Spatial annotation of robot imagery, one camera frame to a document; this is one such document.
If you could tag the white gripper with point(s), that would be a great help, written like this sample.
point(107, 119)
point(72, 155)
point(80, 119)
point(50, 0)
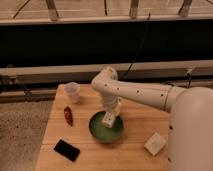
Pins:
point(110, 118)

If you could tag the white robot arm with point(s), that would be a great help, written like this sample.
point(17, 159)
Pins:
point(190, 143)

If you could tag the black rectangular sponge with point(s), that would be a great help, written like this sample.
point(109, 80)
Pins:
point(67, 150)

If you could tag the translucent plastic cup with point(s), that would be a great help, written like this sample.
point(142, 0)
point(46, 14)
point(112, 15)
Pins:
point(72, 90)

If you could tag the red chili pepper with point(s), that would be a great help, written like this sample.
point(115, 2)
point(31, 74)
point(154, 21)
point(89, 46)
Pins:
point(68, 115)

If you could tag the grey metal rail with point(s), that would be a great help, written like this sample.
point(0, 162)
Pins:
point(142, 70)

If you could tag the green ceramic bowl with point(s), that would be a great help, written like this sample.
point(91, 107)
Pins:
point(102, 133)

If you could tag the white square box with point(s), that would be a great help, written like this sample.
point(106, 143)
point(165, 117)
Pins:
point(155, 144)

